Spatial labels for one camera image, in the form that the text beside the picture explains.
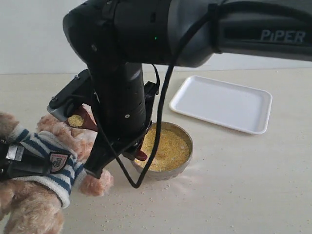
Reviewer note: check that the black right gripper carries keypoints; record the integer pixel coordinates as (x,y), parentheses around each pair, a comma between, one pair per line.
(123,113)

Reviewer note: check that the white rectangular plastic tray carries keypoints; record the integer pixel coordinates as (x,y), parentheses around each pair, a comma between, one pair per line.
(229,105)

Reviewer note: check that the pink teddy bear striped sweater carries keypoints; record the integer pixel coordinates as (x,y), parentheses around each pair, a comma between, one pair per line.
(35,203)

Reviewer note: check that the dark red wooden spoon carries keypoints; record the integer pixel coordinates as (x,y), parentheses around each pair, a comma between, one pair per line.
(87,119)

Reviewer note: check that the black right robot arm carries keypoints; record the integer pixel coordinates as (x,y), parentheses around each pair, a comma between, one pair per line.
(130,48)

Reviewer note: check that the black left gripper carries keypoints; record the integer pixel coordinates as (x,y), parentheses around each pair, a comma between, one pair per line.
(17,161)

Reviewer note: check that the steel bowl of yellow grain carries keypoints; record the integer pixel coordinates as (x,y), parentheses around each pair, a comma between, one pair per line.
(173,155)

